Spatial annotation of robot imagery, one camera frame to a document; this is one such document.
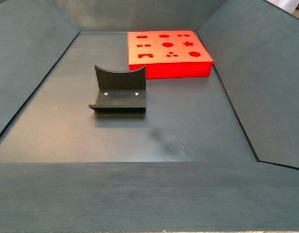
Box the black curved cradle holder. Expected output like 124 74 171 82
88 66 147 113

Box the red shape sorter box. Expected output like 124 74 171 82
128 30 214 79

